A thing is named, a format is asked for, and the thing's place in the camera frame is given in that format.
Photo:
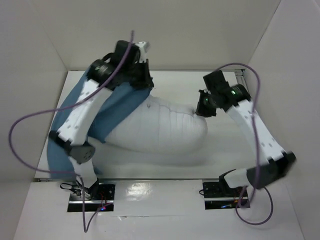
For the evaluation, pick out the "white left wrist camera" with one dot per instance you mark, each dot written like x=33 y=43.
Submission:
x=143 y=46

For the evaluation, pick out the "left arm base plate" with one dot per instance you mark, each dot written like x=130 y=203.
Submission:
x=102 y=198

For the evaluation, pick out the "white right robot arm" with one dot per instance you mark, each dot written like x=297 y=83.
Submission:
x=272 y=161

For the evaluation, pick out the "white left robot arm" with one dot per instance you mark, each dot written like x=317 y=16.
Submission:
x=109 y=72

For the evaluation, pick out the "aluminium frame rail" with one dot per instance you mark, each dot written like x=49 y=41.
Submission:
x=240 y=78

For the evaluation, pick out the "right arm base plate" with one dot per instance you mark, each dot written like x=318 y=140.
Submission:
x=217 y=196

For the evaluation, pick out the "white pillow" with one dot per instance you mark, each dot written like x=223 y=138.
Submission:
x=158 y=126

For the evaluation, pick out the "blue fabric pillowcase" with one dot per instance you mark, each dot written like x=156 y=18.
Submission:
x=86 y=113

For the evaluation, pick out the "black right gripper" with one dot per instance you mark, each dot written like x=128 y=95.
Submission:
x=204 y=107

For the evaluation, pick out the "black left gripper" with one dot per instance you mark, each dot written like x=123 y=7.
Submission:
x=147 y=81

